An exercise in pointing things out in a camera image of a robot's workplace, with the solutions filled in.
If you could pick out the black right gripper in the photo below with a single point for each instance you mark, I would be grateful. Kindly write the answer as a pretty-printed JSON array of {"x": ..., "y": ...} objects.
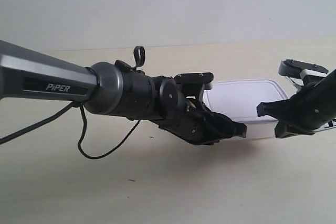
[{"x": 310, "y": 109}]

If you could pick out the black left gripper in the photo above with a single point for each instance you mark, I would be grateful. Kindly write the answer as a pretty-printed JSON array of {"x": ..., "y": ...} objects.
[{"x": 193, "y": 122}]

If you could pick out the white lidded plastic container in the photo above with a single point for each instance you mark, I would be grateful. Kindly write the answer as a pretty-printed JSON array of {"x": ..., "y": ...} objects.
[{"x": 238, "y": 100}]

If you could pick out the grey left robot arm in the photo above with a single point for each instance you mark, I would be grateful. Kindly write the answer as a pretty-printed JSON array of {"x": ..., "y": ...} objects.
[{"x": 112, "y": 89}]

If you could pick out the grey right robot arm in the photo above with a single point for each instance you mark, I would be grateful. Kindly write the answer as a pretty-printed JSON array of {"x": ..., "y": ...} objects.
[{"x": 305, "y": 112}]

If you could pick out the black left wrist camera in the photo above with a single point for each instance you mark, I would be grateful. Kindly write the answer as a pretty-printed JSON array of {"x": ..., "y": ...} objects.
[{"x": 193, "y": 85}]

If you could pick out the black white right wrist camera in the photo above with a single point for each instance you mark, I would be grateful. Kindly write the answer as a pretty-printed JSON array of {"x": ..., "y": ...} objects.
[{"x": 300, "y": 73}]

